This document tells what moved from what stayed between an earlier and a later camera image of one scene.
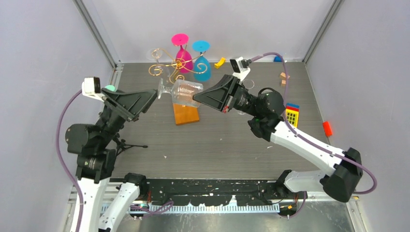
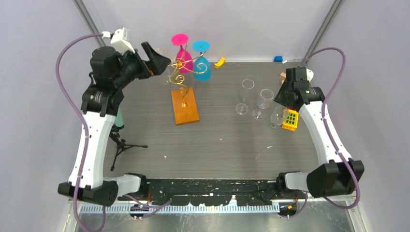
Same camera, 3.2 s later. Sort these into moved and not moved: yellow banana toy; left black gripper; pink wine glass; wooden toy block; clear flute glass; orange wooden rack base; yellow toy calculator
Moved: left black gripper
Not moved: orange wooden rack base; pink wine glass; yellow toy calculator; yellow banana toy; clear flute glass; wooden toy block
